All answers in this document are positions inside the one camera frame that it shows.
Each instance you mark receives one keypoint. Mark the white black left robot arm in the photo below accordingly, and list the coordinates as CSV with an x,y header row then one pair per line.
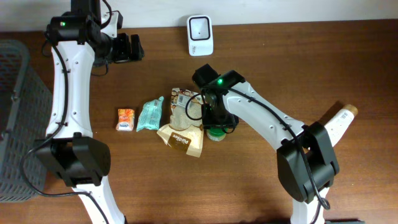
x,y
83,38

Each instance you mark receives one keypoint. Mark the white cream tube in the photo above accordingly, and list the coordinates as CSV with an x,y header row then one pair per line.
x,y
337,126

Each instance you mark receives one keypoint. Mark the white barcode scanner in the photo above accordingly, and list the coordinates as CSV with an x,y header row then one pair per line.
x,y
200,35

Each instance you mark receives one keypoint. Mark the brown breadcrumb bag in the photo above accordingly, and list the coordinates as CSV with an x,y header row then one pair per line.
x,y
185,130

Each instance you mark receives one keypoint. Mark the teal tissue packet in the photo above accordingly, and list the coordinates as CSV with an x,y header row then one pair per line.
x,y
150,115

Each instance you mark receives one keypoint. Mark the green lid spice jar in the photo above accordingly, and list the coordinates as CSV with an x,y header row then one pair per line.
x,y
215,134

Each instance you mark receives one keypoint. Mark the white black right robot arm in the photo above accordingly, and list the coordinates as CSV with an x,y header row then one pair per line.
x,y
306,160

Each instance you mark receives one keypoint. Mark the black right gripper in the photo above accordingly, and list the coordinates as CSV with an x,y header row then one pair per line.
x,y
227,120

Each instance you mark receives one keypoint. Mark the grey plastic mesh basket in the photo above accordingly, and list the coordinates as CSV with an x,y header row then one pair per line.
x,y
26,104

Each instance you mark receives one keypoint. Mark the small orange white packet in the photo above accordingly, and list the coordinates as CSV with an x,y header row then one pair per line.
x,y
125,120

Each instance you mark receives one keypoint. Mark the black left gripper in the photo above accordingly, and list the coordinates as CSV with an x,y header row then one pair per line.
x,y
125,47

